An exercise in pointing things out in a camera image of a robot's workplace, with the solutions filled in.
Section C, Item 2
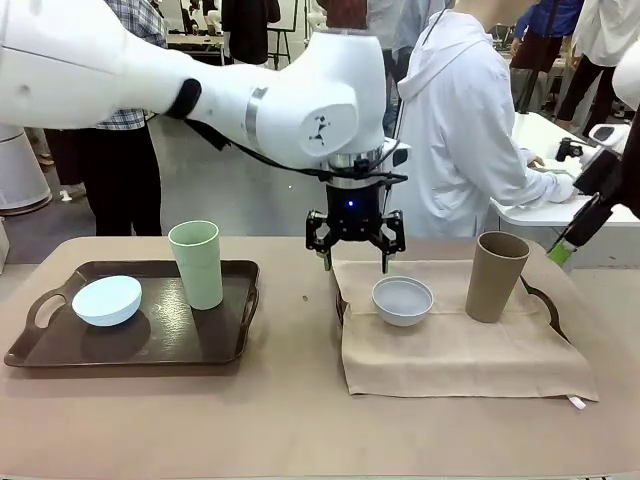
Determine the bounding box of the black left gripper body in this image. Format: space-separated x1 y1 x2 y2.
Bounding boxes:
324 183 389 242

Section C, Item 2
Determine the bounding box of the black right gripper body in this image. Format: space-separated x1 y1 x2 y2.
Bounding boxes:
573 148 624 202

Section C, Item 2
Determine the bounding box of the grey white bowl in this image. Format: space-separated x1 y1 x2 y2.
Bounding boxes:
371 276 434 328

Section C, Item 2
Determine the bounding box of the tall brown cup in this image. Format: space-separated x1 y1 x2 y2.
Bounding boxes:
464 230 531 324

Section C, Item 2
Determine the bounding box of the tall green cup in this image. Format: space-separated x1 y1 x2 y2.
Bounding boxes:
167 220 225 311

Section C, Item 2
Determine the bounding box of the beige cloth mat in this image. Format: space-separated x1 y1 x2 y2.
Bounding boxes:
331 255 600 410

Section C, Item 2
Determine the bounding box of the light blue bowl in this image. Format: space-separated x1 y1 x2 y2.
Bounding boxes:
71 275 143 329

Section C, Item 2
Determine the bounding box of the hoodie person right forearm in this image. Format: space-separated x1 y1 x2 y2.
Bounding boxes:
499 162 577 207

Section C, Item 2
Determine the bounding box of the dark brown tray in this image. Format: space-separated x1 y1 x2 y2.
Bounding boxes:
3 258 261 370
333 277 572 346

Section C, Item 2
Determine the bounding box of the white side table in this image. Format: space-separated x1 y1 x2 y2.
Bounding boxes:
488 110 640 274

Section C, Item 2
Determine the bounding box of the person in white hoodie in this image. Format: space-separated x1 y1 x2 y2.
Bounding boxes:
397 8 551 239

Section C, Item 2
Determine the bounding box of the person in white shirt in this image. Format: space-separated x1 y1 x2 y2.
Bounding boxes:
554 0 640 124

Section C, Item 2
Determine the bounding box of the person in blue jacket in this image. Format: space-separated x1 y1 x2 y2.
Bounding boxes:
509 0 585 71

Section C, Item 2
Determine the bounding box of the person in plaid shirt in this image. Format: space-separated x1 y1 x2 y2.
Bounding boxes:
42 0 169 237

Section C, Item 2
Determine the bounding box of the person in light blue shirt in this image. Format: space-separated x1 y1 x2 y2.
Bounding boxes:
389 0 451 51

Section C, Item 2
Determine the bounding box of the person in black top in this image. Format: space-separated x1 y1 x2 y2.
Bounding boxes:
221 0 282 66

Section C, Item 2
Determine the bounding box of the white round machine base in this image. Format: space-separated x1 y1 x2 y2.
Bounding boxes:
0 124 53 217

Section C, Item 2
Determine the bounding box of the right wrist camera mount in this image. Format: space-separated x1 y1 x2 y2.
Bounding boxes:
556 123 632 162

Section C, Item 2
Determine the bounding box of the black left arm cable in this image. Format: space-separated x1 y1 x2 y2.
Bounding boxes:
187 117 409 184

